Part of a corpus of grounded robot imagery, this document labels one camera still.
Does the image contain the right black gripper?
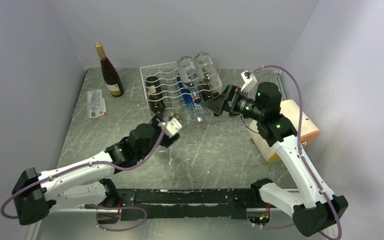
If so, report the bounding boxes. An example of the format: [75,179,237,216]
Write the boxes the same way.
[203,83,265,121]

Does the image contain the dark red wine bottle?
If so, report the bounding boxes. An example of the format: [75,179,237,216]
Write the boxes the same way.
[95,42,125,98]

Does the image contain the clear bottle orange label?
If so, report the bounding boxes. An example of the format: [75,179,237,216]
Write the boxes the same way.
[170,112,181,121]

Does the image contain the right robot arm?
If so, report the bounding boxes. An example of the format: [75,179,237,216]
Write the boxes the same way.
[203,82,349,240]

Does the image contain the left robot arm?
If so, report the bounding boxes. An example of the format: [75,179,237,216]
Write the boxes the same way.
[0,113,183,226]

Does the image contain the dark bottle silver cap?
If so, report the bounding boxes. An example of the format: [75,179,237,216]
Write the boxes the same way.
[198,81,220,102]

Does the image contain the blue vodka bottle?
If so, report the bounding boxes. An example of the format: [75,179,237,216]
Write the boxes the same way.
[176,75,205,123]

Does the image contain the dark green wine bottle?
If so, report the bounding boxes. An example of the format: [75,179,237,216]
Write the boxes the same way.
[145,76,166,114]

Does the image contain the cream cylindrical container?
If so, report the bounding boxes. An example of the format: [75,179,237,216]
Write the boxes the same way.
[248,99,321,165]

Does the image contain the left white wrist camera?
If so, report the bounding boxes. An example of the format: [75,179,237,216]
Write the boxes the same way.
[158,118,183,138]

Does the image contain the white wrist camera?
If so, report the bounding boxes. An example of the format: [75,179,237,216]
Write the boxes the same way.
[240,70,257,94]
[158,118,183,138]

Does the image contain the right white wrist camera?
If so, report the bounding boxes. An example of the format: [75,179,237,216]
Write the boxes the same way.
[240,70,257,94]

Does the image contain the white wire wine rack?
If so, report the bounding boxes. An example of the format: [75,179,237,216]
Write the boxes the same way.
[140,62,206,120]

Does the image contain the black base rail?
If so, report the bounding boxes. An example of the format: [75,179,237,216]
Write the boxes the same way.
[98,188,269,221]

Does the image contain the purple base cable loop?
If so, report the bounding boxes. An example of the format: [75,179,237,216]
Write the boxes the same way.
[95,205,149,232]

